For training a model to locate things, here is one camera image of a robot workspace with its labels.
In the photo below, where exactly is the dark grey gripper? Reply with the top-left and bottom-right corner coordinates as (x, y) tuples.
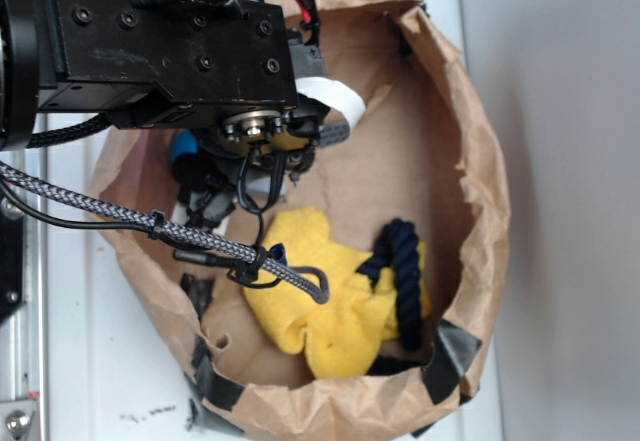
(172, 30), (329, 231)

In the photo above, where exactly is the blue rubber ball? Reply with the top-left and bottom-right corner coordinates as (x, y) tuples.
(169, 130), (199, 170)

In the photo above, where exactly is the thin black cable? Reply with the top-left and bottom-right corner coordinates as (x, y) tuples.
(0, 150), (289, 292)

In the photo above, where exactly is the black mounting bracket plate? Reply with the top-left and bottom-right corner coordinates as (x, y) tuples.
(0, 182), (25, 324)

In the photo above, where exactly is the grey braided cable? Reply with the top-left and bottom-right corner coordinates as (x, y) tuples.
(0, 160), (329, 305)

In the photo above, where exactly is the aluminium frame rail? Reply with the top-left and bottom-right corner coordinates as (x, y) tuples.
(0, 110), (53, 441)

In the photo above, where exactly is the brown paper bag bin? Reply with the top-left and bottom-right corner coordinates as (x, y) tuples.
(107, 0), (511, 440)

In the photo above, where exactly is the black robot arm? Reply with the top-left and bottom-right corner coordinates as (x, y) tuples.
(1, 0), (329, 226)

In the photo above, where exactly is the white flat ribbon cable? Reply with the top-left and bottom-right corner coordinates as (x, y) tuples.
(296, 76), (366, 130)

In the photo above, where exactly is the yellow microfibre cloth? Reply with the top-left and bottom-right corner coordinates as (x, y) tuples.
(244, 207), (431, 378)

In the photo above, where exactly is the dark navy rope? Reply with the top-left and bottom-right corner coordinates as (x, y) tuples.
(357, 218), (424, 352)

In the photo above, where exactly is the grey triangular block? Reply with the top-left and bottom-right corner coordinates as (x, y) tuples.
(246, 171), (271, 198)

